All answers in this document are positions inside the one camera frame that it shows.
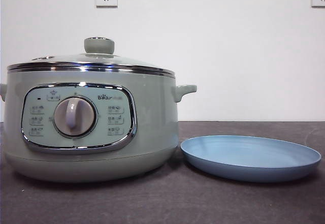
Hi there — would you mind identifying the pale green electric steamer pot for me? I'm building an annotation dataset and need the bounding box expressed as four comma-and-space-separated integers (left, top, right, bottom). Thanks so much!
0, 66, 198, 183

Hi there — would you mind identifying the blue round plate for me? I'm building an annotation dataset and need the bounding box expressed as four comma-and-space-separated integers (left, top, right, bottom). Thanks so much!
180, 135, 322, 183

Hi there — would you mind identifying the glass lid with green knob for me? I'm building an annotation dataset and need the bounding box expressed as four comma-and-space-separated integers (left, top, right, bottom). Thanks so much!
7, 37, 176, 78

